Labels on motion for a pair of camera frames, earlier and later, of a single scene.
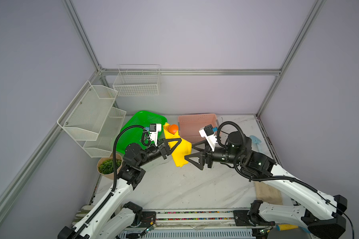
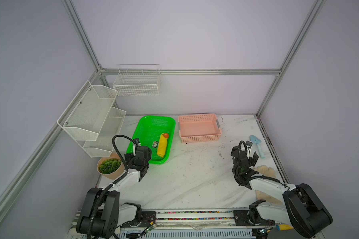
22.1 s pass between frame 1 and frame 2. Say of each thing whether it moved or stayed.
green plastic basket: moved
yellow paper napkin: moved
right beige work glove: stayed
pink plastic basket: stayed
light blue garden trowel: stayed
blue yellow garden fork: stayed
